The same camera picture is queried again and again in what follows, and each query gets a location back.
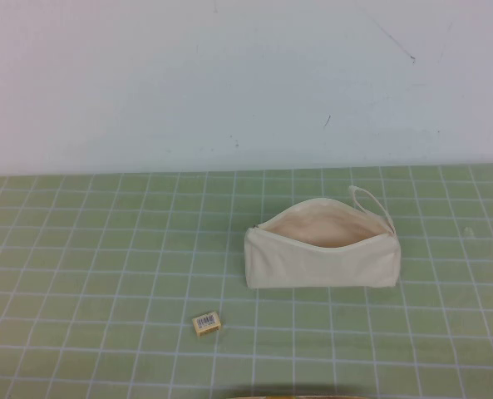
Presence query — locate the cream fabric pencil case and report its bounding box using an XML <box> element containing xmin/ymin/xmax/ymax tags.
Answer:
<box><xmin>244</xmin><ymin>185</ymin><xmax>398</xmax><ymax>289</ymax></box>

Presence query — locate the green white-grid table mat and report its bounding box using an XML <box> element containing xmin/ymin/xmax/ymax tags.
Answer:
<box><xmin>0</xmin><ymin>163</ymin><xmax>493</xmax><ymax>399</ymax></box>

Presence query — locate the yellow eraser with barcode sleeve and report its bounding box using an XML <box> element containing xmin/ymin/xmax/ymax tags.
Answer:
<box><xmin>191</xmin><ymin>313</ymin><xmax>223</xmax><ymax>333</ymax></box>

